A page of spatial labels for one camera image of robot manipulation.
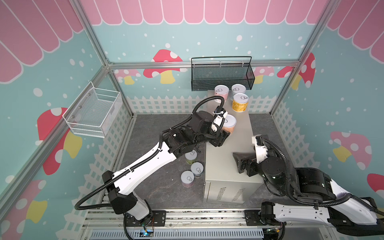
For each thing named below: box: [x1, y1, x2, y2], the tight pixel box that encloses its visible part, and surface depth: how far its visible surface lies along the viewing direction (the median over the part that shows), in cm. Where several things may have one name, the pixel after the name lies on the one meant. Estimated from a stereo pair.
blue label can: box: [231, 83, 247, 99], surface depth 77 cm
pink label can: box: [214, 84, 230, 104], surface depth 77 cm
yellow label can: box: [232, 93, 249, 113], surface depth 73 cm
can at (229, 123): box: [221, 113, 237, 134], surface depth 63 cm
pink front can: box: [181, 170, 195, 188], surface depth 84 cm
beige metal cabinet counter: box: [203, 90, 264, 205], surface depth 59 cm
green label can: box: [184, 149, 198, 165], surface depth 92 cm
